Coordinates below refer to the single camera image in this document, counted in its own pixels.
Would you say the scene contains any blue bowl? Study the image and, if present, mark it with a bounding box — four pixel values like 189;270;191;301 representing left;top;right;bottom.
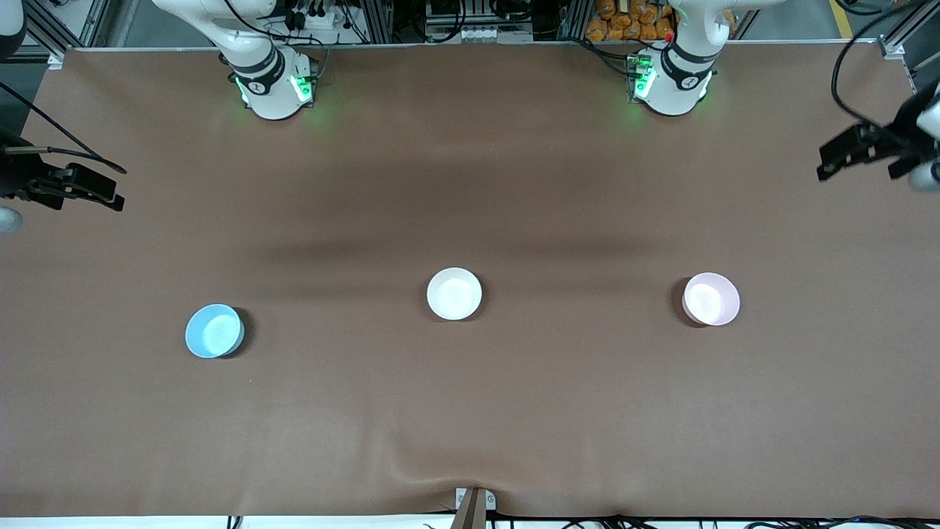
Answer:
184;303;245;359

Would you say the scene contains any pink bowl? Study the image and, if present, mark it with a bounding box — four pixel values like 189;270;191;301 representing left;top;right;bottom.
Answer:
681;272;741;327

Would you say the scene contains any white bowl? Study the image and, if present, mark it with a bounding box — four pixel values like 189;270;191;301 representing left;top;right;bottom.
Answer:
426;267;483;322

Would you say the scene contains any orange snack packets pile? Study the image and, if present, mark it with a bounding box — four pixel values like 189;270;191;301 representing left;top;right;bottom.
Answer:
585;0;737;42

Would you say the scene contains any white power strip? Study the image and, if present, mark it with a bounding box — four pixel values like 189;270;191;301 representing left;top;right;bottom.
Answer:
283;0;353;32

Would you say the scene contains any white electronics box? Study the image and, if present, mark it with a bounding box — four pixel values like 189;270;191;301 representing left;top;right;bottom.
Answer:
424;0;535;43

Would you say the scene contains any brown table mat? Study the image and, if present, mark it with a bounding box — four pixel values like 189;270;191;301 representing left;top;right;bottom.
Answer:
0;40;940;519

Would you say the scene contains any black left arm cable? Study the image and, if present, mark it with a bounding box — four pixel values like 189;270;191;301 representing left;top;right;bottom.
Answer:
830;0;928;137

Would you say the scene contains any aluminium frame profile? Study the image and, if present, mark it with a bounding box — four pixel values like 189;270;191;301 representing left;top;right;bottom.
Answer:
878;0;940;93
15;0;111;71

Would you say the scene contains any grey metal camera mount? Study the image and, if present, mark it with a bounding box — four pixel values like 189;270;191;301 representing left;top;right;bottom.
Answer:
454;486;497;529

